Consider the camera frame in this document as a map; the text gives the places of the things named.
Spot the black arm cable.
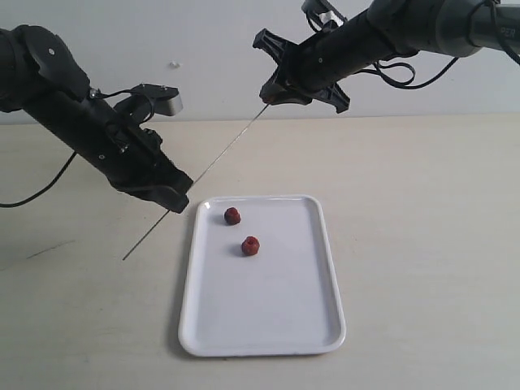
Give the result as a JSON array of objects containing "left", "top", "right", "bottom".
[
  {"left": 0, "top": 149, "right": 78, "bottom": 209},
  {"left": 357, "top": 40, "right": 520, "bottom": 90}
]

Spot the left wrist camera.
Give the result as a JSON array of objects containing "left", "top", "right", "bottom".
[{"left": 115, "top": 84, "right": 184, "bottom": 124}]

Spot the white plastic tray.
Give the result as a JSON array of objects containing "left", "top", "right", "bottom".
[{"left": 178, "top": 194, "right": 347, "bottom": 358}]

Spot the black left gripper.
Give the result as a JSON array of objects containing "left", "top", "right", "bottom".
[{"left": 80, "top": 101, "right": 193, "bottom": 214}]

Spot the thin metal skewer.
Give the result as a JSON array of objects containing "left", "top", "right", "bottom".
[{"left": 121, "top": 103, "right": 271, "bottom": 262}]

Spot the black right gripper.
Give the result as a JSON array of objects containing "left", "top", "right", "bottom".
[{"left": 253, "top": 11, "right": 390, "bottom": 114}]

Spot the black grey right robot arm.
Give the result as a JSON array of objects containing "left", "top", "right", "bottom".
[{"left": 253, "top": 0, "right": 519, "bottom": 113}]

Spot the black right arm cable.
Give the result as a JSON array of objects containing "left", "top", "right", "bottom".
[{"left": 357, "top": 40, "right": 520, "bottom": 90}]

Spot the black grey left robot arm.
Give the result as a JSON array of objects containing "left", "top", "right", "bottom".
[{"left": 1, "top": 25, "right": 193, "bottom": 214}]

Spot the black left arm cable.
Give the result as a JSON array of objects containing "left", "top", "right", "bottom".
[{"left": 0, "top": 149, "right": 78, "bottom": 209}]

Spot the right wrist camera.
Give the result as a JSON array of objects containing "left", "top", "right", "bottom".
[{"left": 301, "top": 0, "right": 348, "bottom": 33}]

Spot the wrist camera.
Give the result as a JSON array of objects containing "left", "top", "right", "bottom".
[
  {"left": 301, "top": 0, "right": 348, "bottom": 33},
  {"left": 115, "top": 84, "right": 184, "bottom": 124}
]

